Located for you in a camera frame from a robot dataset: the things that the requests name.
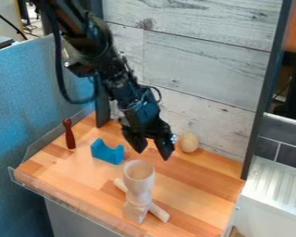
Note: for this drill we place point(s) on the red wooden peg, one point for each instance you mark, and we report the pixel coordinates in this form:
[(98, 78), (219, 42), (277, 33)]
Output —
[(69, 133)]

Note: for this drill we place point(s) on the toy sink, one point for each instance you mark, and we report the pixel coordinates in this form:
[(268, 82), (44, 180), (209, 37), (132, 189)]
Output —
[(274, 185)]

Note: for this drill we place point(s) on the blue arch block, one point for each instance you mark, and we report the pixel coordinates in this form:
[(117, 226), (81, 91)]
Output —
[(108, 152)]

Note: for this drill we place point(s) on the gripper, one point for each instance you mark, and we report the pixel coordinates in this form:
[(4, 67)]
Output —
[(140, 112)]

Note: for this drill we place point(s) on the wooden cup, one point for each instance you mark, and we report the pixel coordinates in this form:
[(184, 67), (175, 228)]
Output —
[(138, 189)]

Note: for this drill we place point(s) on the wooden ball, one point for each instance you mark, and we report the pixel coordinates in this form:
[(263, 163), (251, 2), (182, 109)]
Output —
[(189, 142)]

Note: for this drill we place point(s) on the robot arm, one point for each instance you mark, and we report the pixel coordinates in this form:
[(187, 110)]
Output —
[(88, 46)]

